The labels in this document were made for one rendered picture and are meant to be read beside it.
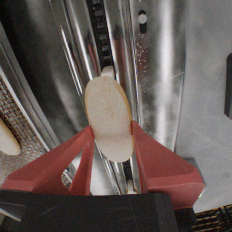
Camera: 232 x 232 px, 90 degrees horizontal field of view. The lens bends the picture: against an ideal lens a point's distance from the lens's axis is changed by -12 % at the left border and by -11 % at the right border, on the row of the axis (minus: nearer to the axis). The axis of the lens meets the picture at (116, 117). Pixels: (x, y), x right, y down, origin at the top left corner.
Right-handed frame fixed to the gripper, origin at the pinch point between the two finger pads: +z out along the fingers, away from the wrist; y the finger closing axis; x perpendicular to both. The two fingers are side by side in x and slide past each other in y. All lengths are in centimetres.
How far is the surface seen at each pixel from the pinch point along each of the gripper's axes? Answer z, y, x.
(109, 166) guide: 6.5, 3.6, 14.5
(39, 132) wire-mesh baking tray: 2.8, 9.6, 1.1
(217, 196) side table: 11, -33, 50
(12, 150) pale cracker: 2.0, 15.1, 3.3
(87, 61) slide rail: 7.7, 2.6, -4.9
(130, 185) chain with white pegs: 7.2, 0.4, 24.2
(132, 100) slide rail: 7.8, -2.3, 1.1
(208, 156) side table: 10.9, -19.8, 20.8
